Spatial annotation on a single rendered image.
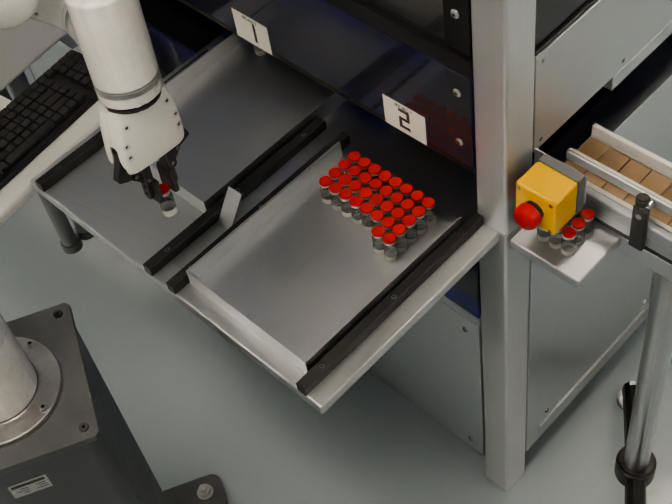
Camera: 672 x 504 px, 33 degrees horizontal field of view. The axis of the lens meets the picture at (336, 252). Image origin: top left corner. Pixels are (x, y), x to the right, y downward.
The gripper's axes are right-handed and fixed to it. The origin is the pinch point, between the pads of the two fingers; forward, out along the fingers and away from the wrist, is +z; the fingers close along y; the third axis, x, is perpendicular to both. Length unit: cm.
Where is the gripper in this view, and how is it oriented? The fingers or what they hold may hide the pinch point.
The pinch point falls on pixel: (160, 182)
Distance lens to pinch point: 158.5
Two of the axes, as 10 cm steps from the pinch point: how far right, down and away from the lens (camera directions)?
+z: 1.3, 6.9, 7.1
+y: -6.9, 5.8, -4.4
